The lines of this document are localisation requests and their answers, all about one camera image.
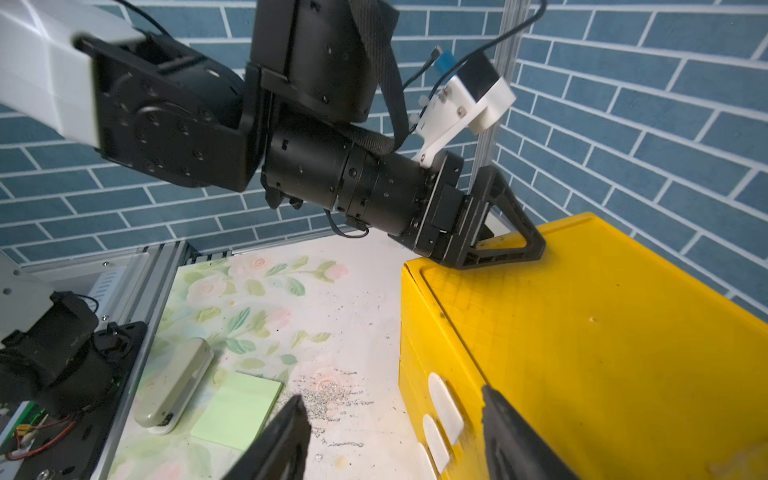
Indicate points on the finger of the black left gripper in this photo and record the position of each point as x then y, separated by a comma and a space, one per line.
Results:
495, 195

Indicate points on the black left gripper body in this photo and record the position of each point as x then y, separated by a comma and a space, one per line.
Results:
446, 221

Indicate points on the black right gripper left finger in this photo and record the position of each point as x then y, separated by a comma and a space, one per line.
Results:
280, 451

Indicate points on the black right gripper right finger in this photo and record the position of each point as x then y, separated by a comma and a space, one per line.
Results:
513, 449

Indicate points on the green sticky note pad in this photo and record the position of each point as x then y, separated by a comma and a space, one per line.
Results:
238, 411

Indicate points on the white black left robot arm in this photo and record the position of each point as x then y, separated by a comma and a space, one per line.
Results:
319, 115

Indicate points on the grey green stapler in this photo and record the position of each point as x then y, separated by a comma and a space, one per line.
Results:
161, 408

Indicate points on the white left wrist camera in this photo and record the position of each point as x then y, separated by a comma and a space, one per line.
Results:
455, 106

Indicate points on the aluminium corner post right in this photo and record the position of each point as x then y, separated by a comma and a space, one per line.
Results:
499, 98

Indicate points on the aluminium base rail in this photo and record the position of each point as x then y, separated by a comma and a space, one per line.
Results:
75, 337

